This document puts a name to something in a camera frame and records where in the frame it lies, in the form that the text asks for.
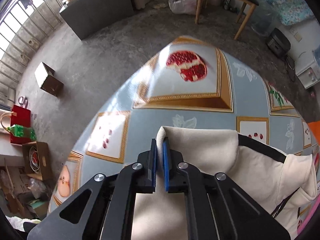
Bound closed cardboard box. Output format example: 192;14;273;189
34;62;64;97

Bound clear water jug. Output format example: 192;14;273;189
250;4;275;37

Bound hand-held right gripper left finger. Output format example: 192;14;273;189
27;138;157;240

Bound green bottle pack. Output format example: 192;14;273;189
7;124;37;140

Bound wall socket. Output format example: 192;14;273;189
290;26;303;42

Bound barred window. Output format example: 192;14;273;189
0;0;66;64

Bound grey cabinet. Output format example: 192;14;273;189
59;0;135;40

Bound fruit print tablecloth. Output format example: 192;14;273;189
47;37;320;230

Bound dark rice cooker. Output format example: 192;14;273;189
265;28;292;58

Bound flattened cardboard pile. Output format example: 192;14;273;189
0;166;33;218

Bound open cardboard box with cables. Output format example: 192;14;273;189
22;141;53;181

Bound cream garment with black stripes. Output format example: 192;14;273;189
131;126;318;240

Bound floral teal blanket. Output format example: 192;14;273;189
237;0;317;26

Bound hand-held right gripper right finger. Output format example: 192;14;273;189
163;137;292;240

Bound red paper bag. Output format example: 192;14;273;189
10;104;32;145

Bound white drawer cabinet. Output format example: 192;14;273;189
295;51;320;89

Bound orange cloth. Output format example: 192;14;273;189
307;120;320;145

